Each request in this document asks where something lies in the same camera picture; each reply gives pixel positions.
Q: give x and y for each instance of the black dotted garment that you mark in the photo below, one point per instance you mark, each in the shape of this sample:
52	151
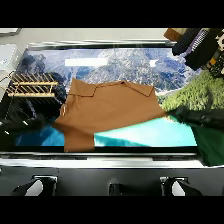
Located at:
217	66

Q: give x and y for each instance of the heap of wooden clothes hangers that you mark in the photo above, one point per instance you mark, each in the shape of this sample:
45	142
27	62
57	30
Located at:
31	89

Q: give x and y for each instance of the silver frame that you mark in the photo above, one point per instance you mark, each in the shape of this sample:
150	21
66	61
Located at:
100	163

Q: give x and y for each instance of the dark striped garment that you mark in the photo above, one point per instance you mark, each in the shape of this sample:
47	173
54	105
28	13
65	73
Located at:
190	41

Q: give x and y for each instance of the dark green garment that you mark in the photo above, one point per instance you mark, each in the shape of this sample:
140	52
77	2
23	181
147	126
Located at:
210	146

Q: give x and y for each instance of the white box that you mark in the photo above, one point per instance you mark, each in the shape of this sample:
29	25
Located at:
7	57

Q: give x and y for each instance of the brown shirt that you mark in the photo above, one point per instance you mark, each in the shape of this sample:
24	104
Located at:
110	106

